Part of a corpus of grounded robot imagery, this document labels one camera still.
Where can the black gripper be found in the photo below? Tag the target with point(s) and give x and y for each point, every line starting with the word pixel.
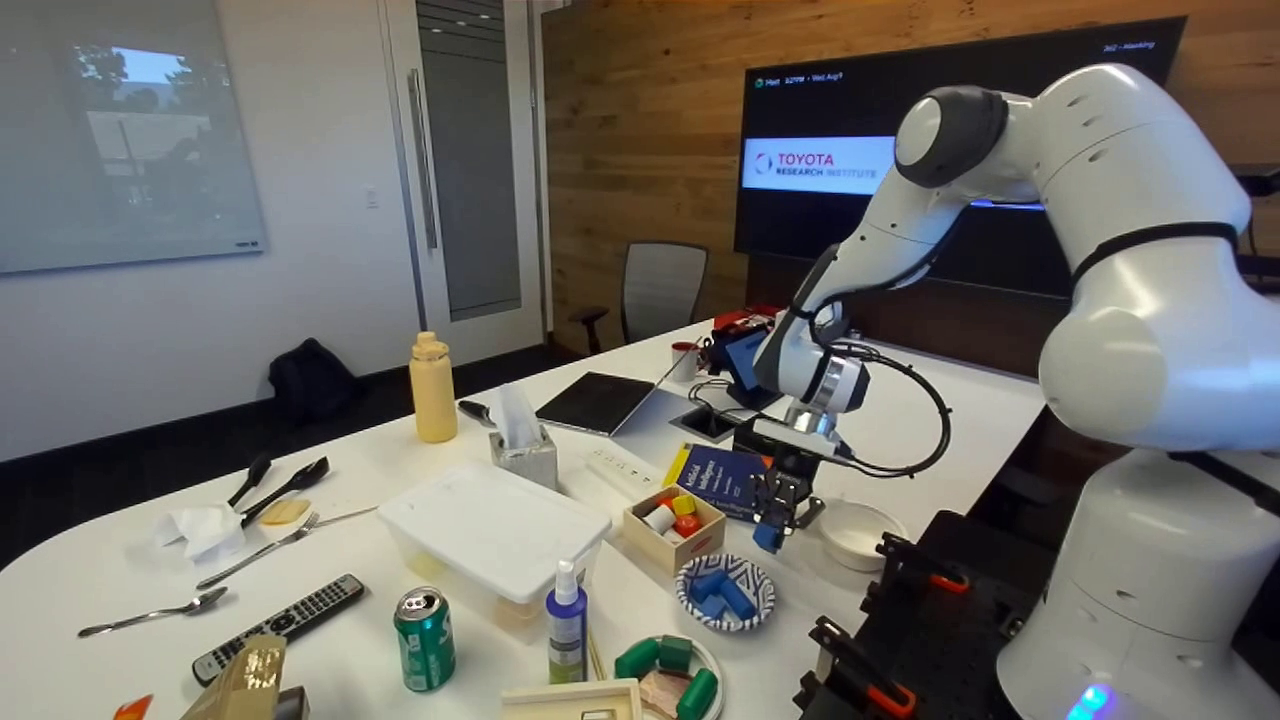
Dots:
pixel 795 452

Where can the blue block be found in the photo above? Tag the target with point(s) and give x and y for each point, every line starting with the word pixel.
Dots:
pixel 771 534

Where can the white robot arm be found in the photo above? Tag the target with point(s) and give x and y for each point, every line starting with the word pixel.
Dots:
pixel 1166 353

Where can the white bowl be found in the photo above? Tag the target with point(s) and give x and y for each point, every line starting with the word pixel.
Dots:
pixel 848 534

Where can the blue and yellow book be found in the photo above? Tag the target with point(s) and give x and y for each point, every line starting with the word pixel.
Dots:
pixel 741 487

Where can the blue patterned plate with blocks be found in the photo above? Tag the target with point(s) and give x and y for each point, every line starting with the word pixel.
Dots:
pixel 727 594

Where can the black orange clamp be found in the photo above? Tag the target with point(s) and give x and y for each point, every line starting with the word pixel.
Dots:
pixel 838 684
pixel 902 553

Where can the wooden box of toys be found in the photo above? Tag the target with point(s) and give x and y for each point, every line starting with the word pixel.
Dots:
pixel 671 529

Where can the silver laptop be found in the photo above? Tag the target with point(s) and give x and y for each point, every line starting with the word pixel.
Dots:
pixel 616 406

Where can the white plate with green toys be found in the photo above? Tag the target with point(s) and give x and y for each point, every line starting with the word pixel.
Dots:
pixel 678 678

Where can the black office chair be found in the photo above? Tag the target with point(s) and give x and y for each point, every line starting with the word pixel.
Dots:
pixel 663 287

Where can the blue spray bottle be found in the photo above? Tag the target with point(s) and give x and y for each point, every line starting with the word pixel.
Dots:
pixel 566 625

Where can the wooden shape sorter box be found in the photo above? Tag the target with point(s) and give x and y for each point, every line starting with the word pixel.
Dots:
pixel 576 700

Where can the grey tissue box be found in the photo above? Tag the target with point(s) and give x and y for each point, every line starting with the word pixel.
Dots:
pixel 518 437

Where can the white plastic container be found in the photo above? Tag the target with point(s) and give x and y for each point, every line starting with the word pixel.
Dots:
pixel 491 538

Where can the tan water bottle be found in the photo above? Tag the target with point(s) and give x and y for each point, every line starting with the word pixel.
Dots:
pixel 433 399

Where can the green soda can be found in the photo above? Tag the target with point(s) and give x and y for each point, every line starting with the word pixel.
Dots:
pixel 425 640

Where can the black spoon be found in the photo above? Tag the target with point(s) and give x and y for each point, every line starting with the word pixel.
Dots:
pixel 298 483

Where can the black tv remote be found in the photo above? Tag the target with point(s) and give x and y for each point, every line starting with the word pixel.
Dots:
pixel 281 625

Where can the black backpack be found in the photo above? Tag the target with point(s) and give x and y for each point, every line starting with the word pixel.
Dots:
pixel 309 383

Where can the wooden brush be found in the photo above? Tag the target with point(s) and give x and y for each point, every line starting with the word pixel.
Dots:
pixel 254 689

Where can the silver fork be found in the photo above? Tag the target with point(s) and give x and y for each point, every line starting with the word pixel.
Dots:
pixel 196 607

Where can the wall whiteboard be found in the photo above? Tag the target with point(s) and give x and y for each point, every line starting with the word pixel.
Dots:
pixel 122 137

